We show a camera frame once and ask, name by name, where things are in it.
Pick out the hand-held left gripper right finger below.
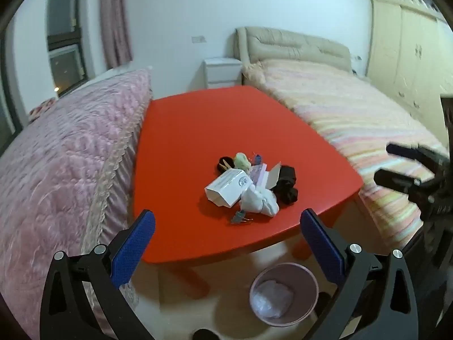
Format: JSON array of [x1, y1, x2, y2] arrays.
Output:
[[300, 208, 418, 340]]

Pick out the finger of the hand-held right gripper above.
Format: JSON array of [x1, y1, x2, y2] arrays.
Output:
[[386, 143, 443, 165], [374, 169, 430, 201]]

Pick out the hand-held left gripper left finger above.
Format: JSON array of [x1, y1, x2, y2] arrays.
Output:
[[40, 210, 156, 340]]

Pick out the pink waste bin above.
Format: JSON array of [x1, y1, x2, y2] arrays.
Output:
[[249, 263, 319, 327]]

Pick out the black sock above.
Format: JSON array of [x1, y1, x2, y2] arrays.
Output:
[[274, 165, 298, 205]]

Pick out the white sock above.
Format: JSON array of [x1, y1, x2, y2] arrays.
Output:
[[241, 186, 280, 216]]

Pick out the grey binder clip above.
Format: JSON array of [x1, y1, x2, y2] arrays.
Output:
[[229, 211, 253, 224]]

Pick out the purple packet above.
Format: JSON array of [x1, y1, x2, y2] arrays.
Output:
[[248, 164, 268, 186]]

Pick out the white cardboard box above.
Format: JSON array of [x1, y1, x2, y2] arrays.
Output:
[[204, 169, 256, 208]]

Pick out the pale green fluffy ball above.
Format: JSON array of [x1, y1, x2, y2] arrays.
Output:
[[233, 152, 252, 171]]

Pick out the black round item with clothespin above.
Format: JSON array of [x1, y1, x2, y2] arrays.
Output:
[[217, 156, 234, 175]]

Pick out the dark wooden chair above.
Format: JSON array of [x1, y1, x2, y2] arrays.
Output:
[[440, 94, 453, 149]]

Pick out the striped bed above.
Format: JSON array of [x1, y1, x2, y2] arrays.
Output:
[[242, 59, 450, 252]]

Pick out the cream wardrobe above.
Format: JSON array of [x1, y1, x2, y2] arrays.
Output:
[[366, 0, 453, 149]]

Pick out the pink quilted bed cover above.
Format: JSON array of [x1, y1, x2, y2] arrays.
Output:
[[0, 68, 154, 340]]

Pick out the red table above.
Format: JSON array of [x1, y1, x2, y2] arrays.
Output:
[[133, 86, 364, 300]]

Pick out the beige padded headboard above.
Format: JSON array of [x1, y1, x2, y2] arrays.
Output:
[[235, 26, 352, 75]]

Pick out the red and white pillow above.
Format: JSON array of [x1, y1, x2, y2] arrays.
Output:
[[28, 99, 57, 123]]

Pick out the white nightstand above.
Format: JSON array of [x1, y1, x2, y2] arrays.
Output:
[[203, 58, 243, 89]]

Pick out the dark framed casement window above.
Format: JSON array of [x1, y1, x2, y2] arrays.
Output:
[[46, 0, 87, 98]]

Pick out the pink curtain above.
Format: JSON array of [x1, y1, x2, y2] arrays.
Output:
[[99, 0, 133, 69]]

